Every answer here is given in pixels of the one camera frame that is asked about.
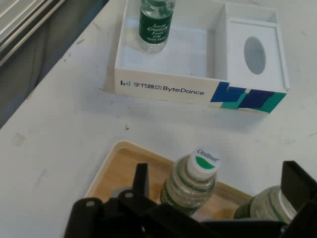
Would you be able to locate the bamboo tray with cream rim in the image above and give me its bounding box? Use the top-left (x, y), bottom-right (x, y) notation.
top-left (84, 140), bottom-right (255, 221)

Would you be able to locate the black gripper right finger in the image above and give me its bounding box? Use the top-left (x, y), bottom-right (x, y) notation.
top-left (279, 160), bottom-right (317, 238)

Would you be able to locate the white blue ByteDance cardboard box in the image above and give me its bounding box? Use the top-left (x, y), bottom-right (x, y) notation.
top-left (103, 0), bottom-right (291, 115)

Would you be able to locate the green label water bottle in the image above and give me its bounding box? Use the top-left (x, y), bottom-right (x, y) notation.
top-left (157, 145), bottom-right (222, 221)
top-left (138, 0), bottom-right (176, 54)
top-left (232, 184), bottom-right (298, 224)

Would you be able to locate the white insert with oval hole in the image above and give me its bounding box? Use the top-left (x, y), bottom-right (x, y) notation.
top-left (226, 17), bottom-right (290, 90)

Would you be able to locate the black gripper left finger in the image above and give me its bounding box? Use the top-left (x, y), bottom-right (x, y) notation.
top-left (66, 163), bottom-right (199, 238)

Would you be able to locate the silver metal window rail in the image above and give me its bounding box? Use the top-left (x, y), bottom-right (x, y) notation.
top-left (0, 0), bottom-right (65, 66)

